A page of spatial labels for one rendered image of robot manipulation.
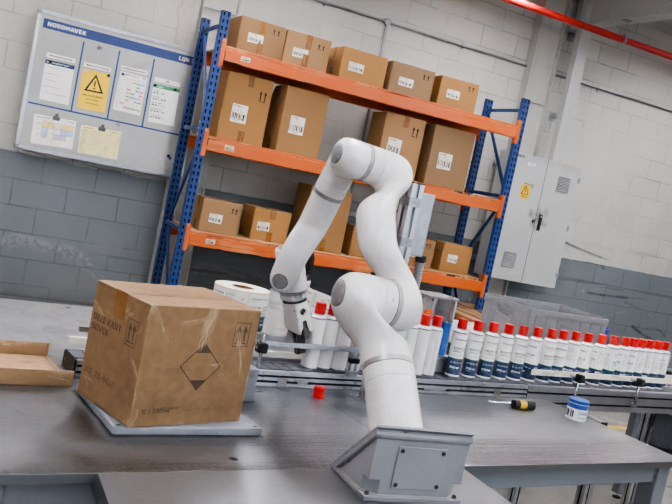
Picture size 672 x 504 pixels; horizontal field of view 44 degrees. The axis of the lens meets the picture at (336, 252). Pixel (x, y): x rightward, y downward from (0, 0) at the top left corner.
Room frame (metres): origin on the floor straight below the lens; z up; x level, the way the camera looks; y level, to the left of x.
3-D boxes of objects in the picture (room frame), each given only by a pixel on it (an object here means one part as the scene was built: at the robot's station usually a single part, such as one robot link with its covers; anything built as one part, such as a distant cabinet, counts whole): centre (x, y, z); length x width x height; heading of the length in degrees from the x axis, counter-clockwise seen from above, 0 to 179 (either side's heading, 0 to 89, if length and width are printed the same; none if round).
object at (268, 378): (2.54, -0.07, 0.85); 1.65 x 0.11 x 0.05; 123
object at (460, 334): (2.81, -0.48, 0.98); 0.05 x 0.05 x 0.20
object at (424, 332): (2.72, -0.34, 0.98); 0.05 x 0.05 x 0.20
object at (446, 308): (2.85, -0.37, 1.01); 0.14 x 0.13 x 0.26; 123
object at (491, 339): (2.89, -0.60, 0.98); 0.05 x 0.05 x 0.20
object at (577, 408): (2.77, -0.92, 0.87); 0.07 x 0.07 x 0.07
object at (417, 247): (2.53, -0.21, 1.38); 0.17 x 0.10 x 0.19; 178
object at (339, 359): (2.54, -0.08, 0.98); 0.05 x 0.05 x 0.20
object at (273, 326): (2.73, 0.15, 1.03); 0.09 x 0.09 x 0.30
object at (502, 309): (4.65, -1.24, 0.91); 0.60 x 0.40 x 0.22; 119
